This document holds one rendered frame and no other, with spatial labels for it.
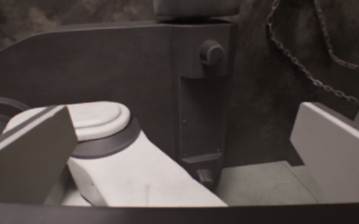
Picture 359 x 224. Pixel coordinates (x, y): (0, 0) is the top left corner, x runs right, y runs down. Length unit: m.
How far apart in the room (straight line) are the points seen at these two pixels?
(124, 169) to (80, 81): 0.24
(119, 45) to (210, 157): 0.37
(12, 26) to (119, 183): 0.52
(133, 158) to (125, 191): 0.06
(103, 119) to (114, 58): 0.16
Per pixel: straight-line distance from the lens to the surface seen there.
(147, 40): 0.45
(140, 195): 0.28
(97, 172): 0.33
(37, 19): 0.67
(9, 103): 0.54
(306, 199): 0.96
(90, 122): 0.35
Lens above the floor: 0.61
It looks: 59 degrees down
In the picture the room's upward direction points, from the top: 158 degrees clockwise
